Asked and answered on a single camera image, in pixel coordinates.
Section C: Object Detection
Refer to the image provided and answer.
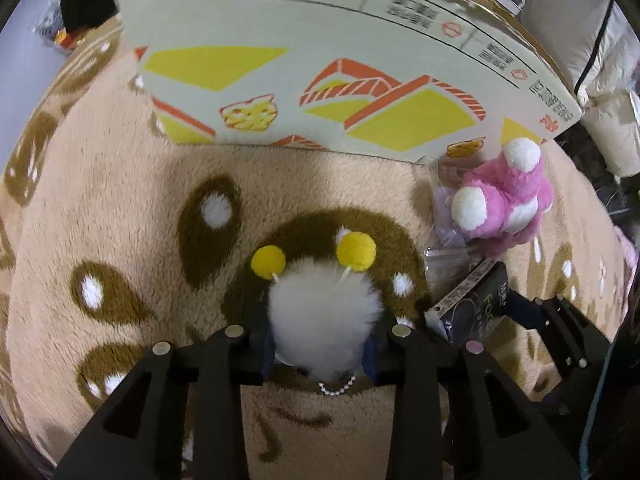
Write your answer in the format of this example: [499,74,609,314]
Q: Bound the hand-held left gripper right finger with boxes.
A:
[364,310,581,480]

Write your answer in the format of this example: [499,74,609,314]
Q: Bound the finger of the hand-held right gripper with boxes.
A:
[509,294,609,372]

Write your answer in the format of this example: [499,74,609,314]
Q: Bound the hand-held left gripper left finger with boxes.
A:
[52,305,275,480]

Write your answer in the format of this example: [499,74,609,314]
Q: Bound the small black box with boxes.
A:
[424,259,511,346]

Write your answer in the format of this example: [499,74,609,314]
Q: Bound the white fluffy plush yellow pompoms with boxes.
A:
[251,231,385,396]

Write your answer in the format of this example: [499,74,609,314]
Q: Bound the printed cardboard box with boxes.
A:
[109,0,583,166]

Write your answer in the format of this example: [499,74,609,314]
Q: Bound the clear plastic wrapper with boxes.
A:
[424,155,483,262]

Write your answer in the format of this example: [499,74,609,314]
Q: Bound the pink and white plush toy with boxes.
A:
[450,137,555,258]

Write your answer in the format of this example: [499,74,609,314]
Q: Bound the beige brown printed blanket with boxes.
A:
[0,15,636,471]

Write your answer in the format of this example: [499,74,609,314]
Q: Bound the cream mattress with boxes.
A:
[520,0,640,181]

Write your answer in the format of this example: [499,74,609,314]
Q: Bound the plastic bag with yellow items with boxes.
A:
[37,5,90,52]

